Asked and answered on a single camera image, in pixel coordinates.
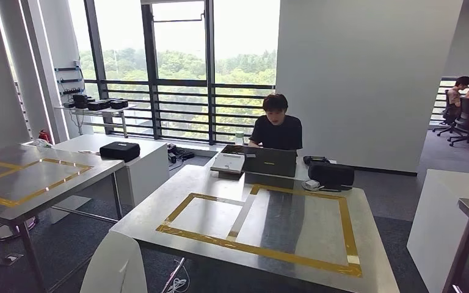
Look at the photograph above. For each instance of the white flat box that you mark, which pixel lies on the white flat box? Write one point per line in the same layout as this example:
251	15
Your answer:
228	162

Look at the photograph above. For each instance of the black handheld controller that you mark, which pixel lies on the black handheld controller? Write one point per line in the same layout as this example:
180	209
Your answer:
315	159

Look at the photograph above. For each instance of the black office chair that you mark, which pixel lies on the black office chair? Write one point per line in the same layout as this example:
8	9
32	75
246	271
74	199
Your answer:
466	115
447	121

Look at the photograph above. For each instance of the floor socket plate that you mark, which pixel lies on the floor socket plate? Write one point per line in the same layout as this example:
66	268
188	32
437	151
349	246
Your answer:
10	259

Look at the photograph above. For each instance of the black battery charger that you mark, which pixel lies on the black battery charger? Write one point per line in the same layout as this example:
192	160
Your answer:
96	106
119	104
80	101

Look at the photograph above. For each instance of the bottle with green lid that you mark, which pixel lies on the bottle with green lid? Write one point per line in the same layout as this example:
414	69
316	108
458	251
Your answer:
239	139

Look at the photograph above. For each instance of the black power adapters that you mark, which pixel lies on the black power adapters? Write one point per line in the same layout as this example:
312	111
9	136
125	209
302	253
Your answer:
178	154

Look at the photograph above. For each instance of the white charger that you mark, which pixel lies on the white charger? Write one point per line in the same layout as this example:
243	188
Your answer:
311	184

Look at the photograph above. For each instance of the dark window railing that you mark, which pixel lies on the dark window railing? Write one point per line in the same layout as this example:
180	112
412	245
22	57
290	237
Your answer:
178	83

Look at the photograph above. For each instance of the steel workbench table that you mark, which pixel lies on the steel workbench table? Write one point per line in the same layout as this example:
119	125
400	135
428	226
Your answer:
202	182

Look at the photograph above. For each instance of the black carrying case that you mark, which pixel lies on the black carrying case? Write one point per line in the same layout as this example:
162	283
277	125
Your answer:
119	151
331	174

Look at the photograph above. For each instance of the yellow tape frame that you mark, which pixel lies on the yellow tape frame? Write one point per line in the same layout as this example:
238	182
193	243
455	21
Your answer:
0	201
258	251

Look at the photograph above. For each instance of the white curved plastic part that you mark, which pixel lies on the white curved plastic part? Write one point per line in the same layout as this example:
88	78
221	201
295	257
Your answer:
113	267

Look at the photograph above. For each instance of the narrow steel table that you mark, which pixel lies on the narrow steel table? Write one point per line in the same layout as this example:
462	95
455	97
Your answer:
97	111

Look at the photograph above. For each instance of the dark laptop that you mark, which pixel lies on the dark laptop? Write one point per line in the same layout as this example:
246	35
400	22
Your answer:
271	161

